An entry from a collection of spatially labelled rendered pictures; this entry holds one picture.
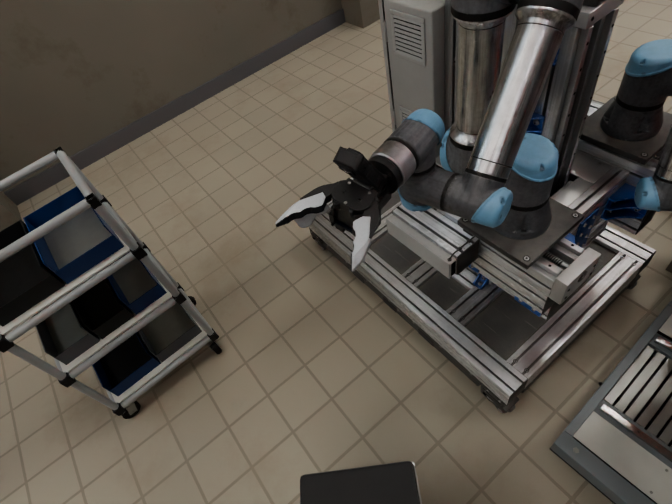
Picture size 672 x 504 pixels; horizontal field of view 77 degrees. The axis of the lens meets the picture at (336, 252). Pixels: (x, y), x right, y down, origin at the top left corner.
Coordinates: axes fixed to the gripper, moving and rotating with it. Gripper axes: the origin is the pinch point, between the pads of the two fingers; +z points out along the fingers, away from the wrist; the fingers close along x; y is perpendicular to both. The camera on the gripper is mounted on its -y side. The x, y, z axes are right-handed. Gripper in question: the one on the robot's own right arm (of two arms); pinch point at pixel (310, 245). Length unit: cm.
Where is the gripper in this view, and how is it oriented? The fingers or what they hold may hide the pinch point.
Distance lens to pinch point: 63.7
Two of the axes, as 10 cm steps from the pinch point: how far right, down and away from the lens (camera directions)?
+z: -6.0, 6.9, -4.0
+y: 0.9, 5.6, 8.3
